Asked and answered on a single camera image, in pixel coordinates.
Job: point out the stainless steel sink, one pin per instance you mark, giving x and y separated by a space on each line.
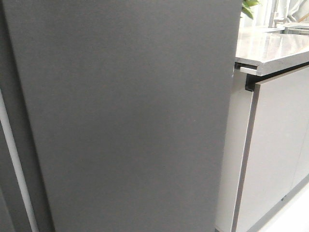
292 28

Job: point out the grey kitchen base cabinet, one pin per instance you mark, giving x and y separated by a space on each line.
266 153

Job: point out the dark grey fridge body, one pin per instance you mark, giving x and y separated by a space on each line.
28 170

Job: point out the green leafy potted plant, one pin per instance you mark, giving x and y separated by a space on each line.
246 7

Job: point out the chrome kitchen faucet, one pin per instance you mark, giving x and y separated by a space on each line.
278 13

